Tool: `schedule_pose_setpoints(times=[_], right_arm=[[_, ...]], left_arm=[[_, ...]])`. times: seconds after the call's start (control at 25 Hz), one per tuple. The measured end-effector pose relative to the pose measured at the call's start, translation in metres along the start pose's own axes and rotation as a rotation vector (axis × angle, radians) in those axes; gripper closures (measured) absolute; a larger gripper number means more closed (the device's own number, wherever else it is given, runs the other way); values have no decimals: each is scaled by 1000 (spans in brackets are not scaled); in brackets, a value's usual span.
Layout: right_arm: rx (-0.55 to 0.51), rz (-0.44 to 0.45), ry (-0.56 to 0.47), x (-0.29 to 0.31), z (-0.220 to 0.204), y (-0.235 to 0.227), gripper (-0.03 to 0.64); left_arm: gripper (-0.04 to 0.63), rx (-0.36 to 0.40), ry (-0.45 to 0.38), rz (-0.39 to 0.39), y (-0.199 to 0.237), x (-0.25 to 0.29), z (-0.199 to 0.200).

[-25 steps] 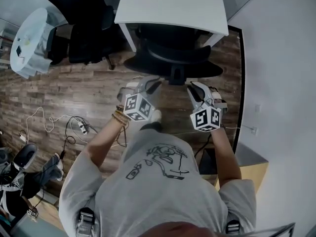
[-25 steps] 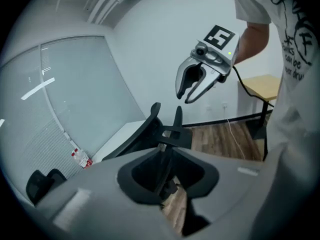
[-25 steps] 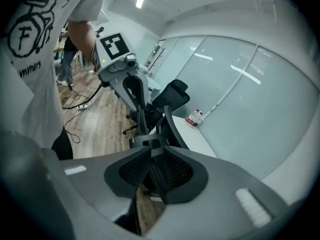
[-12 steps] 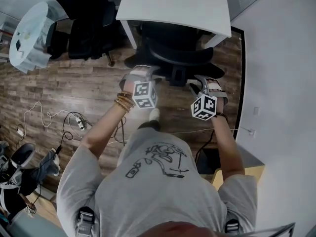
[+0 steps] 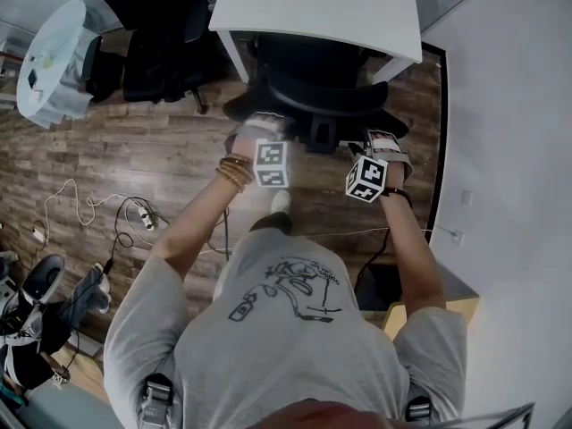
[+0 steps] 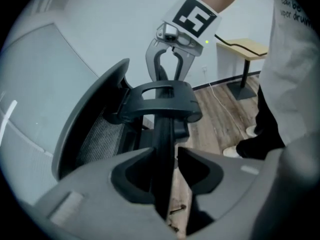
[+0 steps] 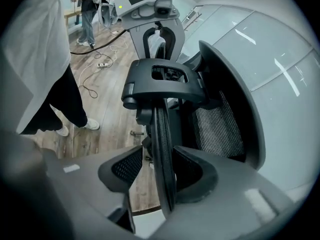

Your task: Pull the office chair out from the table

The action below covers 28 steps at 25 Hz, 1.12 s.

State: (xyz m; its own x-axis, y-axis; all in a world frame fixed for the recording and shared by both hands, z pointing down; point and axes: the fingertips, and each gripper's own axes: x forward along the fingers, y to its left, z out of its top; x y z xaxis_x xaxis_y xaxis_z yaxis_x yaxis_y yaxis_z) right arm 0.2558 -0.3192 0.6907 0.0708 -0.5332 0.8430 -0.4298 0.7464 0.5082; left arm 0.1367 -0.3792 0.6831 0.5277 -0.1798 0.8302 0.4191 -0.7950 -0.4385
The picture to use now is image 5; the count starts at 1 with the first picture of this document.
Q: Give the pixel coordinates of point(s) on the white wall socket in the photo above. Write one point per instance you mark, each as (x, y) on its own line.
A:
(458, 237)

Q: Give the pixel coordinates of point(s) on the black office chair with headrest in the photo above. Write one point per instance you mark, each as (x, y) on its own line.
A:
(147, 61)

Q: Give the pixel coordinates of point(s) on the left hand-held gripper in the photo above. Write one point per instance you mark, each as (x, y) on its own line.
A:
(271, 163)

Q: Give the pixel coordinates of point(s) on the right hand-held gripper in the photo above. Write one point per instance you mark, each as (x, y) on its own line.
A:
(366, 179)

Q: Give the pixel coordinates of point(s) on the light wooden table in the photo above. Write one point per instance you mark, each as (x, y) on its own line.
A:
(85, 373)

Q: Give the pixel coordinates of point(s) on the wooden stool seat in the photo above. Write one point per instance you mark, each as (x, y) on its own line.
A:
(460, 308)

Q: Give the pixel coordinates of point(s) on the white charger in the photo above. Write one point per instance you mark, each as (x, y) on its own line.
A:
(40, 234)

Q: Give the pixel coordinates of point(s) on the black box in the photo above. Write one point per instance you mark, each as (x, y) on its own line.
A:
(377, 288)

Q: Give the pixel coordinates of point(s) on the person's left forearm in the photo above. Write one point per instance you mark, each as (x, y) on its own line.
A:
(196, 221)

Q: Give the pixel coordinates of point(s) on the black mesh armrest chair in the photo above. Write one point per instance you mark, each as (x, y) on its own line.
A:
(322, 87)

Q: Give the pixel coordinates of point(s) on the round white table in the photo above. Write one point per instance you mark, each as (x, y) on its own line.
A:
(49, 61)

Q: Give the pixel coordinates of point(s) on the white power strip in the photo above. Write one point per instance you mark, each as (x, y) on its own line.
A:
(146, 218)

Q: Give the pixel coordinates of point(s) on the person's head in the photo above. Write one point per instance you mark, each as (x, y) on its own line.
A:
(330, 416)

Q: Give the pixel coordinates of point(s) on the black phone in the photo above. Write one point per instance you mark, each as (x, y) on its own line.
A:
(33, 78)

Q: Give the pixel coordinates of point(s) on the person's grey printed T-shirt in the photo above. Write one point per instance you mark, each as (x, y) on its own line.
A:
(277, 351)

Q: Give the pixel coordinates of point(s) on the person's right forearm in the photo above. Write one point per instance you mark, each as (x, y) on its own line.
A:
(407, 248)

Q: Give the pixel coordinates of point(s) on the person's black trouser leg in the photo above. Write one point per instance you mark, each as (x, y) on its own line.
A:
(272, 224)

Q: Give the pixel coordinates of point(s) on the person's left white shoe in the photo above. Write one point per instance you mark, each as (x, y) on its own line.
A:
(280, 201)

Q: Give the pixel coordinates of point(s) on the head mount frame bar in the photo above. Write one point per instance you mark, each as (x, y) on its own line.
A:
(514, 411)

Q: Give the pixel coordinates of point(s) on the white rectangular desk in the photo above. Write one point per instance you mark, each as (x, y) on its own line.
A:
(313, 2)

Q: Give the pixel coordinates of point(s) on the person's left hand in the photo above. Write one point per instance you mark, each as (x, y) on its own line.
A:
(241, 145)

